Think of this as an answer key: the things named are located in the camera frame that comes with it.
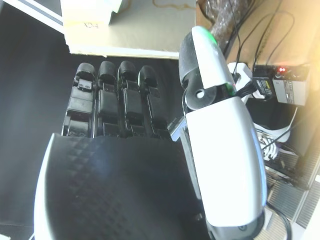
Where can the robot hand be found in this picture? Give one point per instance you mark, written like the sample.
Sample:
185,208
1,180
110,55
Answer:
125,187

